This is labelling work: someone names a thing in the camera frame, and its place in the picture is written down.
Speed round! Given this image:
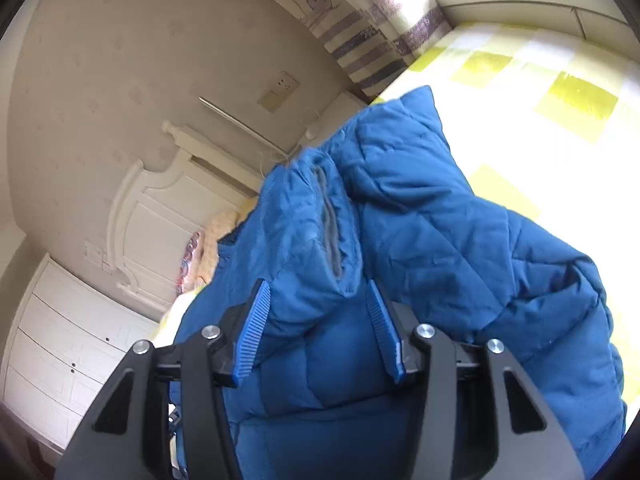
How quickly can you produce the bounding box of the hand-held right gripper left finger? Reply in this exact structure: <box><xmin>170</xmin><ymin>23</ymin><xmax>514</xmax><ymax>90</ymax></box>
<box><xmin>54</xmin><ymin>279</ymin><xmax>273</xmax><ymax>480</ymax></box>

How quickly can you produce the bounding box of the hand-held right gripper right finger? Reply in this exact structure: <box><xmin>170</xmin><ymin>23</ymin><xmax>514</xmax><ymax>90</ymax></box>
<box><xmin>365</xmin><ymin>279</ymin><xmax>586</xmax><ymax>480</ymax></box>

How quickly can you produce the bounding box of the blue quilted jacket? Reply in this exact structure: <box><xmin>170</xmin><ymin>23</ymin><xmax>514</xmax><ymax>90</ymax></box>
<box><xmin>172</xmin><ymin>85</ymin><xmax>628</xmax><ymax>480</ymax></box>

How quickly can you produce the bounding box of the floral pillow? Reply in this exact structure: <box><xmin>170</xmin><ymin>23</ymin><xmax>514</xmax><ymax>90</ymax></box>
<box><xmin>175</xmin><ymin>230</ymin><xmax>208</xmax><ymax>296</ymax></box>

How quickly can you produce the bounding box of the white wooden headboard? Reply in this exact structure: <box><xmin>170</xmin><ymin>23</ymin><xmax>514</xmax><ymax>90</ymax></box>
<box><xmin>107</xmin><ymin>120</ymin><xmax>321</xmax><ymax>318</ymax></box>

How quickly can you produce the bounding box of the white wardrobe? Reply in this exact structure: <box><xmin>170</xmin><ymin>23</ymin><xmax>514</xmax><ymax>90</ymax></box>
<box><xmin>0</xmin><ymin>252</ymin><xmax>161</xmax><ymax>453</ymax></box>

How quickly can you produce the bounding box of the white nightstand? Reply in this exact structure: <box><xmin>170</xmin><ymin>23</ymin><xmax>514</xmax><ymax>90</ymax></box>
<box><xmin>307</xmin><ymin>91</ymin><xmax>371</xmax><ymax>141</ymax></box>

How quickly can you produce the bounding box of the yellow white checked blanket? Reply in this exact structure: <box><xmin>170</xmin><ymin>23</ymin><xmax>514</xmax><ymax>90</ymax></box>
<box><xmin>152</xmin><ymin>22</ymin><xmax>640</xmax><ymax>461</ymax></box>

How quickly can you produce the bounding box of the striped printed curtain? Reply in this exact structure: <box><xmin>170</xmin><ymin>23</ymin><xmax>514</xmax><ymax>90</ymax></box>
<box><xmin>272</xmin><ymin>0</ymin><xmax>451</xmax><ymax>98</ymax></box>

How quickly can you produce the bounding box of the white window sill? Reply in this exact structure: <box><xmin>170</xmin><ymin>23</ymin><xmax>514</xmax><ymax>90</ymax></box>
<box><xmin>430</xmin><ymin>0</ymin><xmax>631</xmax><ymax>56</ymax></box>

